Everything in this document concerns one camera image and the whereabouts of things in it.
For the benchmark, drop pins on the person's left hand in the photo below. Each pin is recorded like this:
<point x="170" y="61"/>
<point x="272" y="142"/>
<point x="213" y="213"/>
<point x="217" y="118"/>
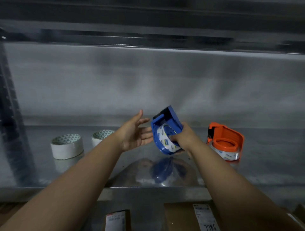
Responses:
<point x="133" y="135"/>

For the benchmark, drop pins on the person's right hand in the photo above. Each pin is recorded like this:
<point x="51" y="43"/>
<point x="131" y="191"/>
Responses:
<point x="187" y="138"/>

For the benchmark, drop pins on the transparent tape roll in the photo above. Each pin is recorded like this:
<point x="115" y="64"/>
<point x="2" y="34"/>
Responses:
<point x="225" y="153"/>
<point x="166" y="139"/>

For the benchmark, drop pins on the blue tape dispenser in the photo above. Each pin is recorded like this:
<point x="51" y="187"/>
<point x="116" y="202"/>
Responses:
<point x="166" y="116"/>

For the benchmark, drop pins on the wrinkled white tape roll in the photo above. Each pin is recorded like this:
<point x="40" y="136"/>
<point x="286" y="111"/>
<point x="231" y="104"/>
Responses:
<point x="100" y="138"/>

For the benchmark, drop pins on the orange tape dispenser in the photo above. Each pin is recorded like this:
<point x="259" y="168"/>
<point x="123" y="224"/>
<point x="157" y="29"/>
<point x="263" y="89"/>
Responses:
<point x="231" y="134"/>

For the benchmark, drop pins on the smooth white tape roll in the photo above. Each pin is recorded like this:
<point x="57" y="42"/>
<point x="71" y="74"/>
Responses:
<point x="66" y="148"/>

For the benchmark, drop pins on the person's left forearm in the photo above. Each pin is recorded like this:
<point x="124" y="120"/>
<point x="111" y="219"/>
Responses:
<point x="64" y="190"/>

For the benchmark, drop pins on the person's right forearm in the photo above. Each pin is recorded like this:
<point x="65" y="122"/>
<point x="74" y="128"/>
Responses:
<point x="238" y="197"/>

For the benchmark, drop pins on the grey metal shelving rack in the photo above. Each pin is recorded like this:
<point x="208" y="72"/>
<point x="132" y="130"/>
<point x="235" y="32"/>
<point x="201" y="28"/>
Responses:
<point x="262" y="154"/>

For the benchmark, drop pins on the wide cardboard box handwritten label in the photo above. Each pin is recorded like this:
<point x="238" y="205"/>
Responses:
<point x="178" y="216"/>

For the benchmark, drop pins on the narrow cardboard box handwritten label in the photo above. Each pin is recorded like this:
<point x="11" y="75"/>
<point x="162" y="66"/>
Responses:
<point x="116" y="221"/>

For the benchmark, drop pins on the cardboard box printed label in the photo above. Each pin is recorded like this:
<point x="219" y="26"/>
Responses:
<point x="297" y="214"/>

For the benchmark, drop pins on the large cardboard box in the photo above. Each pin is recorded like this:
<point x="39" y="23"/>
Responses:
<point x="7" y="211"/>

